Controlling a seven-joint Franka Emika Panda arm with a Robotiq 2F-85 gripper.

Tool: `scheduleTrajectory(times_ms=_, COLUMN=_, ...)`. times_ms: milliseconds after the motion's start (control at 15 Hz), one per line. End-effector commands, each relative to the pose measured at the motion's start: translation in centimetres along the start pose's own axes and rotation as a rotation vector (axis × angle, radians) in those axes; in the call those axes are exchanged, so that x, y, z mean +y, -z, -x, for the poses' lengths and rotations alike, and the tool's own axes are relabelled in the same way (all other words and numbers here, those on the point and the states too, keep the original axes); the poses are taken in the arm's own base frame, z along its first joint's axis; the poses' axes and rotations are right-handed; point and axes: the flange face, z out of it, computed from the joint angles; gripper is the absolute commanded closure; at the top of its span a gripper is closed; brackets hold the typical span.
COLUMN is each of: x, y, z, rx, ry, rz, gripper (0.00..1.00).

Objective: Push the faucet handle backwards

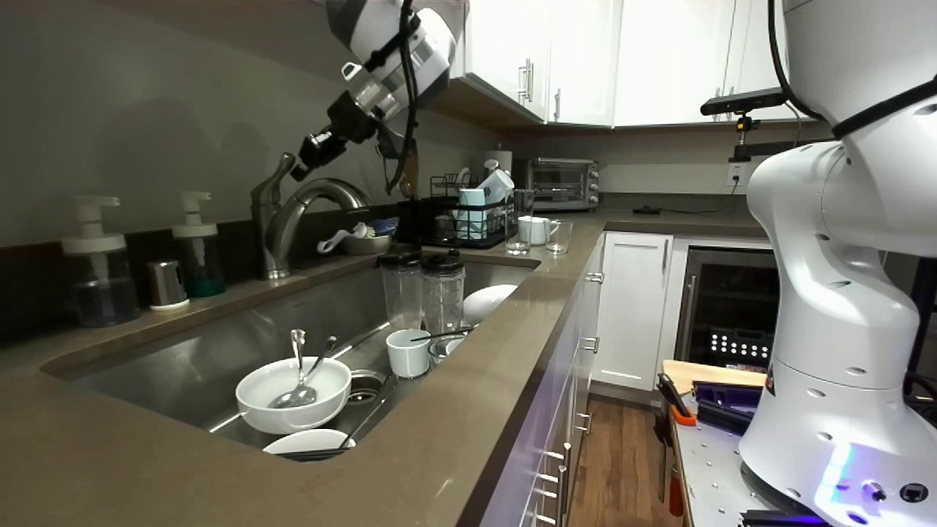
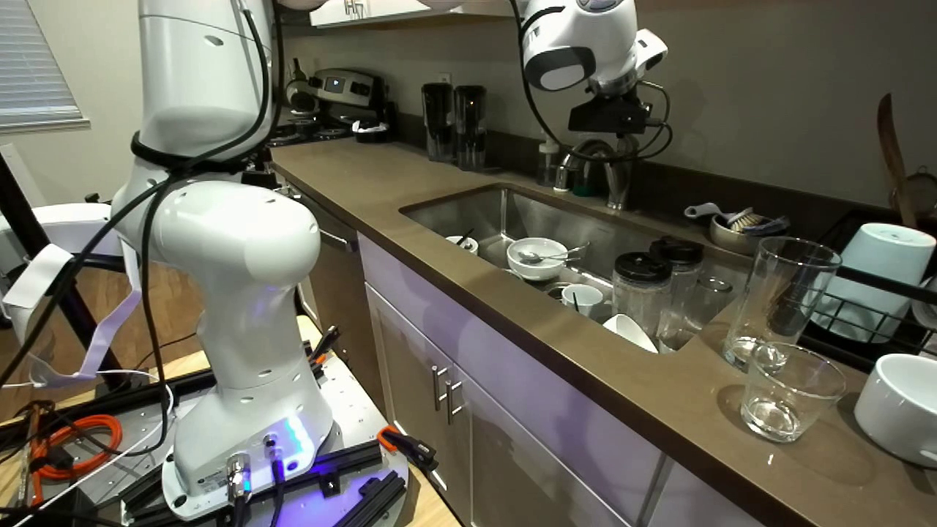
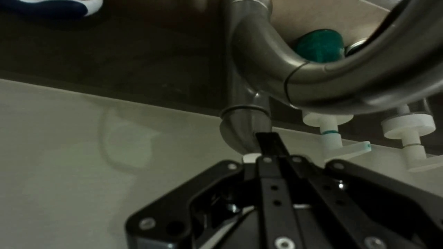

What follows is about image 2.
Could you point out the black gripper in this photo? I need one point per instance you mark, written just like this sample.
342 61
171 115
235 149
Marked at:
609 115

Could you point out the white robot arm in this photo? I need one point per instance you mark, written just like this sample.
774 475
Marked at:
244 294

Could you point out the chrome faucet spout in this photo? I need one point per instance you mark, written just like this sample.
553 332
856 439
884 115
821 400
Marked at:
569 163

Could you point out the stainless steel sink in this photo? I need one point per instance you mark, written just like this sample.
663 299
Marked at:
546 220

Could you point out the metal spoon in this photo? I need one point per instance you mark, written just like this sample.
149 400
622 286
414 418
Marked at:
540 254

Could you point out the glass jar black lid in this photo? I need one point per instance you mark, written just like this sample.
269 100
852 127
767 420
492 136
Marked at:
683 257
641 294

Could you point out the black tumbler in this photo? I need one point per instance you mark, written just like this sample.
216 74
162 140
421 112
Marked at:
437 121
470 127

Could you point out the white bowl with spoon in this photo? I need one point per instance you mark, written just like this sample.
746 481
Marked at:
533 264

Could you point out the white mug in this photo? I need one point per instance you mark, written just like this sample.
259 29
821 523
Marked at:
584 297

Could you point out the bowl holding utensils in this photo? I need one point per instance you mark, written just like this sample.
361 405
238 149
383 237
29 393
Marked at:
736 237

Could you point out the white bowl with black utensil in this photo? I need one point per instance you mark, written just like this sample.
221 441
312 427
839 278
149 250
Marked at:
462 241

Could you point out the white plate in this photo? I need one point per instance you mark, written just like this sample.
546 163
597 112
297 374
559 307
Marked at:
631 332

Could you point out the tall glass pitcher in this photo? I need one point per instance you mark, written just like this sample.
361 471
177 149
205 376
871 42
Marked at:
780 294

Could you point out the purple-lit drawer front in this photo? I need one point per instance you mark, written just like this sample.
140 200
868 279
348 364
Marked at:
487 352

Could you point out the silver black countertop appliance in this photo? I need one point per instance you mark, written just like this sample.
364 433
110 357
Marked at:
347 99

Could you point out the wooden spoon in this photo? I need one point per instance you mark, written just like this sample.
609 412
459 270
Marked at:
887 149

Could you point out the brown lower cabinet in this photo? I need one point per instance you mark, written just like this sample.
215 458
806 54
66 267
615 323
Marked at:
338 282

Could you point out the white bowl in rack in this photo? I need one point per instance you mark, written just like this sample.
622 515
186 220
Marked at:
887 260

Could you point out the cabinet door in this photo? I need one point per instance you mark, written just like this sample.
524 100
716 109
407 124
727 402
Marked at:
556 478
411 390

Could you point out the short clear glass cup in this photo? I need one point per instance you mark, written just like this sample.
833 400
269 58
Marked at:
792 400

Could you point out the black orange clamp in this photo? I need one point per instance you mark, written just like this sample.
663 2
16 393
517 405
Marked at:
411 450

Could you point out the large white bowl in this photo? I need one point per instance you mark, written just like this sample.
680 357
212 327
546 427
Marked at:
903 412

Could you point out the window blind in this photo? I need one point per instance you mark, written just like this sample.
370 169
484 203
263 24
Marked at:
32 61

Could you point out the black tripod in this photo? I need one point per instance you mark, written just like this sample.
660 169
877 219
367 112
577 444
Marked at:
17 220

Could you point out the white wall shelf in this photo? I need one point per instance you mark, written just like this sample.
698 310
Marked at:
389 14

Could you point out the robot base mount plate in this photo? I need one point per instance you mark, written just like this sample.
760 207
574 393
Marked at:
370 471

